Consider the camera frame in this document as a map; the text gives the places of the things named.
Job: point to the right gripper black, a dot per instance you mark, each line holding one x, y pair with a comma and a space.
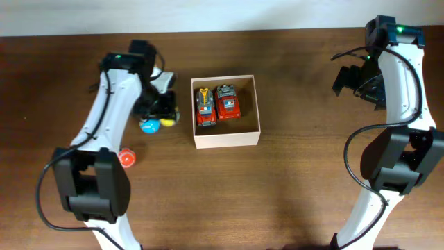
346, 78

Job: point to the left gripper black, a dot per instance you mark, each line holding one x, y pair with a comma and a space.
168, 114

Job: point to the blue toy ball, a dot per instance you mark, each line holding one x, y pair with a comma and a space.
149, 126

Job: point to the yellow toy ball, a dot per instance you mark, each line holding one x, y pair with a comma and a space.
173, 121

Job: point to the red truck with yellow crane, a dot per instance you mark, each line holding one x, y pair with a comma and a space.
205, 109

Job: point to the red toy ball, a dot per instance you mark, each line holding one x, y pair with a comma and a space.
127, 158

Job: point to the red truck with grey top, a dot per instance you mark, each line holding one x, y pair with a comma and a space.
227, 103

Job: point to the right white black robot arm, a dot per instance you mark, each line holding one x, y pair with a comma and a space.
387, 160

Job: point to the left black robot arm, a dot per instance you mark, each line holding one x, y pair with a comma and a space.
90, 174

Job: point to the white cardboard box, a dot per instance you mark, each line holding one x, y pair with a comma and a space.
244, 131

